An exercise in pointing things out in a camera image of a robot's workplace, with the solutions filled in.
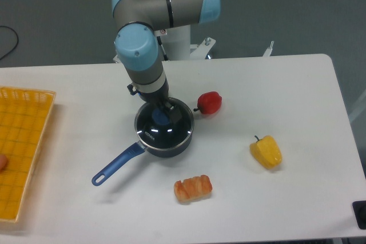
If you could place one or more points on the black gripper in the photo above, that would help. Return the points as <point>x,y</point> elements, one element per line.
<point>156,92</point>

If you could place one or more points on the glass lid blue knob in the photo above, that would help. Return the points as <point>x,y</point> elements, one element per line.
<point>155,131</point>

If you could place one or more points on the dark blue saucepan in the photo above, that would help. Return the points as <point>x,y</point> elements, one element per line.
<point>132,151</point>

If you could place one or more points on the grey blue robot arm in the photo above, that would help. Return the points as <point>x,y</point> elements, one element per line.
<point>136,44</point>

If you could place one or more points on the red bell pepper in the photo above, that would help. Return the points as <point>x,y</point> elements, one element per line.
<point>208,103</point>

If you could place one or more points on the orange bread pastry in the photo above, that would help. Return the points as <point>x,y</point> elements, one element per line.
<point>192,188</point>

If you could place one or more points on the yellow bell pepper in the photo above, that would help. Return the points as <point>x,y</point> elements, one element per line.
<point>266,152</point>

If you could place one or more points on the yellow woven basket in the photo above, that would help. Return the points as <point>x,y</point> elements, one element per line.
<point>24,117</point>

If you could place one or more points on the peach object in basket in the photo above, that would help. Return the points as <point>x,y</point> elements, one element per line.
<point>3,161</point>

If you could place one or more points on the black device at edge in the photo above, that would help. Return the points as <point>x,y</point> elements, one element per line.
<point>359,208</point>

